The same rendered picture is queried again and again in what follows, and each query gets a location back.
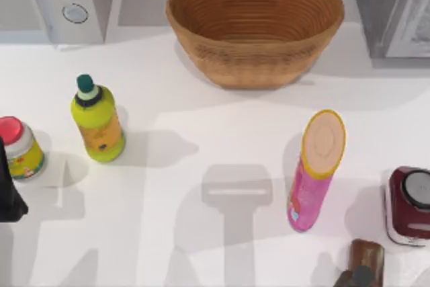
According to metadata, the green jar with red lid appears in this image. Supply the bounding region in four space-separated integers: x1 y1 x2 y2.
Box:
0 115 46 181

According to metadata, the pink and yellow can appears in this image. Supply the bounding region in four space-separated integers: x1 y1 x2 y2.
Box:
286 109 347 234

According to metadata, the green bottle with dark cap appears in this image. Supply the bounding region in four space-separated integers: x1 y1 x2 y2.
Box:
70 74 126 162

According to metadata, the grey cabinet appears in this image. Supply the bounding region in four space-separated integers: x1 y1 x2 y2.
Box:
347 0 430 60

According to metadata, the pale microwave oven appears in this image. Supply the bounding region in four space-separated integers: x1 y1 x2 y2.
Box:
0 0 118 46

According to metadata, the small grey microwave knob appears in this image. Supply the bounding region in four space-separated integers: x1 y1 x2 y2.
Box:
61 3 90 24

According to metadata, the brown wicker basket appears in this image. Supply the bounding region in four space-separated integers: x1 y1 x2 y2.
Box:
165 0 345 91

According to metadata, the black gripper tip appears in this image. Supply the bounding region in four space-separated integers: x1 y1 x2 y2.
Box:
0 135 30 224

